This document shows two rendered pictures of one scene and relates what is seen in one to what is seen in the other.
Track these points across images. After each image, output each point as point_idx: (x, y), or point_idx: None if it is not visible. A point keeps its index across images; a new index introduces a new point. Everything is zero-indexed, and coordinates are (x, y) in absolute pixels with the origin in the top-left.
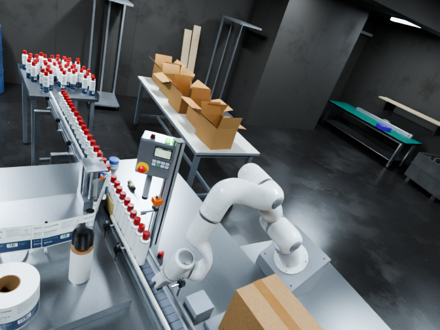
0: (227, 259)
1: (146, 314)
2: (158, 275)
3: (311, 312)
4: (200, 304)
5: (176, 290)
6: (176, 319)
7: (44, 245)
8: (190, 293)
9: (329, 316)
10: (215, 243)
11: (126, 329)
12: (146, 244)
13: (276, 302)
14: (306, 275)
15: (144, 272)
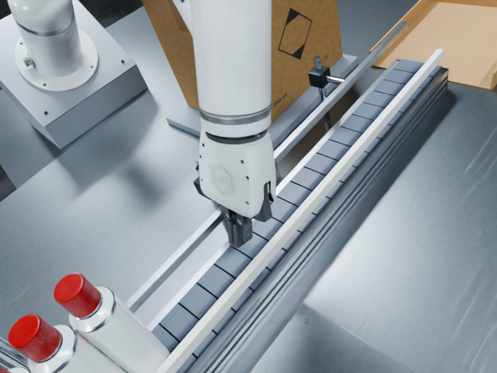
0: (66, 192)
1: (306, 269)
2: (259, 155)
3: (157, 59)
4: None
5: (201, 244)
6: (294, 184)
7: None
8: (194, 214)
9: (155, 44)
10: (16, 235)
11: (374, 289)
12: (115, 295)
13: None
14: (100, 32)
15: (191, 326)
